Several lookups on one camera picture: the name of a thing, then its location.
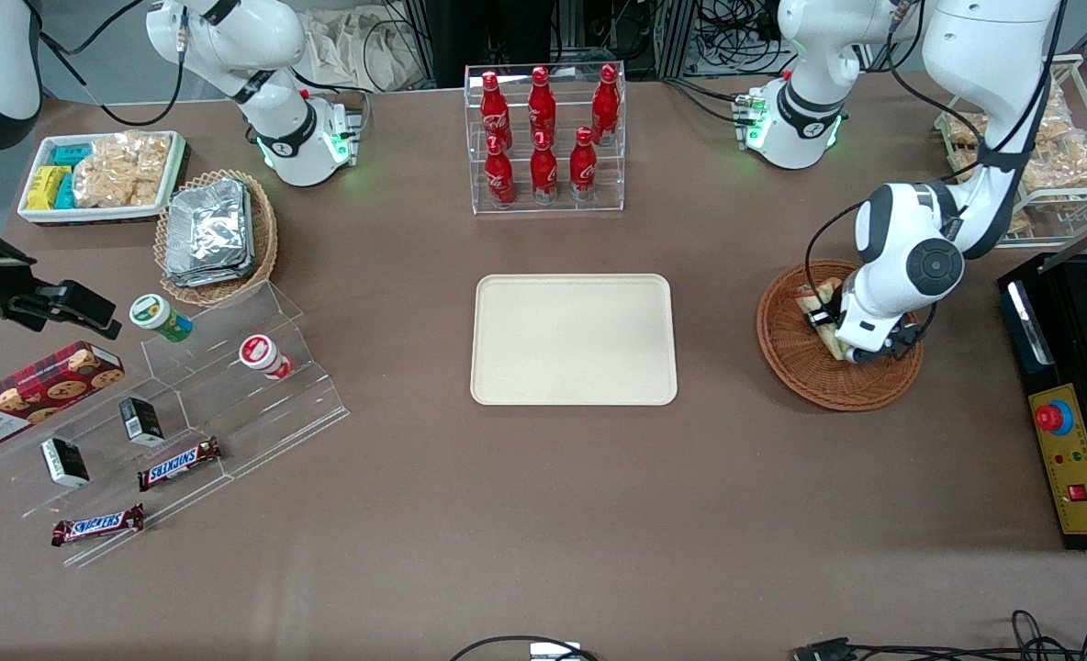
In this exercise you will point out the red emergency stop button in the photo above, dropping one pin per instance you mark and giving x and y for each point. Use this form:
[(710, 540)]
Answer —
[(1051, 418)]

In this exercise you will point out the clear acrylic bottle rack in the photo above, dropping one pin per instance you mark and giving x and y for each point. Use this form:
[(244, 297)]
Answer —
[(553, 207)]

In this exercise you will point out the light wicker oval basket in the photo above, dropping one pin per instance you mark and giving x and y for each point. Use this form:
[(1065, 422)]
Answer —
[(263, 239)]

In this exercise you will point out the beige cloth bag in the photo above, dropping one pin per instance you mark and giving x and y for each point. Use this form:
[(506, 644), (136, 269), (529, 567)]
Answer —
[(351, 46)]

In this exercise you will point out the silver foil pack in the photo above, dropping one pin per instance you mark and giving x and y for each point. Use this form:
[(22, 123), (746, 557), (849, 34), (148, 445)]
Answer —
[(208, 225), (208, 277)]

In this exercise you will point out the beige plastic serving tray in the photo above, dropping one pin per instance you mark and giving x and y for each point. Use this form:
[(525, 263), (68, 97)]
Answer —
[(571, 340)]

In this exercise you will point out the teal snack pack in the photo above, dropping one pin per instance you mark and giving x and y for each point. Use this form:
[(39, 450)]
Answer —
[(65, 193), (71, 153)]

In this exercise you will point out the brown Snickers bar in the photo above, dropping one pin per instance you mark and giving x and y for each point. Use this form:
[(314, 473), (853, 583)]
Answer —
[(179, 464), (98, 525)]

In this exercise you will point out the triangular sandwich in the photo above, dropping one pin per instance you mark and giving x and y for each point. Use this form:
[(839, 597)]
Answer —
[(817, 296)]

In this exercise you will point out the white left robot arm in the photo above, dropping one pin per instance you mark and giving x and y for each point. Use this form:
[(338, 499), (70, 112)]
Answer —
[(911, 229)]

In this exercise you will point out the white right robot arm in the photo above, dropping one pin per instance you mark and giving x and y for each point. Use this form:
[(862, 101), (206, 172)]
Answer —
[(273, 110)]

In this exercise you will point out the black appliance with yellow panel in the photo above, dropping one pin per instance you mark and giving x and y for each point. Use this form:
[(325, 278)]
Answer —
[(1058, 367)]

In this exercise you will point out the clear acrylic stepped stand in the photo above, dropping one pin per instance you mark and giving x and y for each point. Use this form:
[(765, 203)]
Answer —
[(259, 413)]

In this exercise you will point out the red tartan cookie box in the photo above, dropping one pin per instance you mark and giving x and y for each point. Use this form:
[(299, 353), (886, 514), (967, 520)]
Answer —
[(39, 395)]

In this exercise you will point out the white rectangular snack tray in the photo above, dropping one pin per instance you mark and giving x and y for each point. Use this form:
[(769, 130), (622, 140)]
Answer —
[(94, 213)]

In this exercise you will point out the green snack cup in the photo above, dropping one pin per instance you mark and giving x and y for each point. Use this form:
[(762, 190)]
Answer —
[(160, 318)]

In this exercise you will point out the small black box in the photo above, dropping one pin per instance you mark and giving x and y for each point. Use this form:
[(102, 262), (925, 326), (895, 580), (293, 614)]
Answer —
[(64, 462), (141, 420)]

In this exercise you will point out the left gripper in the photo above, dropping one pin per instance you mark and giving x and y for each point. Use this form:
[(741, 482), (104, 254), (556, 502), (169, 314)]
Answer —
[(835, 300)]

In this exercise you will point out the red snack cup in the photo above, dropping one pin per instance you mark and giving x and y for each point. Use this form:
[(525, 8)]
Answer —
[(263, 356)]

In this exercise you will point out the brown wicker round basket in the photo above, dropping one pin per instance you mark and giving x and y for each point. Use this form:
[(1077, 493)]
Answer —
[(801, 367)]

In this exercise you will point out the red cola bottle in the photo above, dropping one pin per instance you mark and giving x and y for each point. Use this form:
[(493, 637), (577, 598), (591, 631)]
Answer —
[(544, 170), (499, 174), (606, 103), (492, 110), (583, 167), (542, 106)]

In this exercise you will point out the clear bag of rice crackers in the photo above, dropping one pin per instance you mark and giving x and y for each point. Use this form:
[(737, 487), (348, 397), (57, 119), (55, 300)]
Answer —
[(1062, 161), (1059, 99), (1018, 223), (966, 130)]

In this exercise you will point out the yellow snack pack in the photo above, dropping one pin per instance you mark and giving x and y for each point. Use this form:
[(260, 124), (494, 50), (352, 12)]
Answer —
[(43, 186)]

